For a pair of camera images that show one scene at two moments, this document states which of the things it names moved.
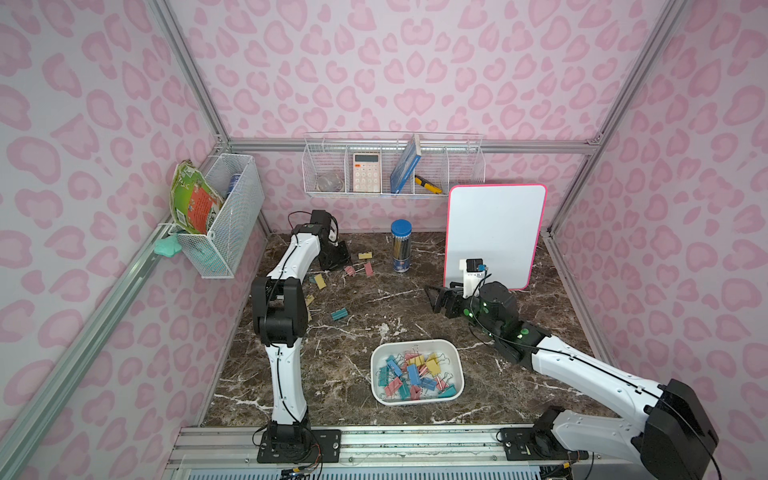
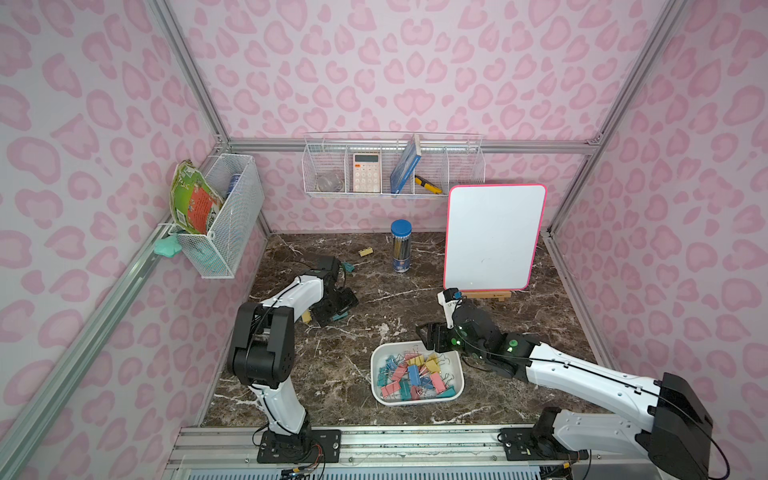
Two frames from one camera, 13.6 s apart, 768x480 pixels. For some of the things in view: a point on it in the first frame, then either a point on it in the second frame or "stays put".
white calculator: [366, 172] stays put
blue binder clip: [395, 368] -> [414, 375]
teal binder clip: [383, 376] stays put
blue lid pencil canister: [401, 230] stays put
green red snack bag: [192, 197] stays put
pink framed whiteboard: [496, 223] stays put
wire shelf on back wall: [390, 163] stays put
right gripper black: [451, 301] -> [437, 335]
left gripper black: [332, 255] -> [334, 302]
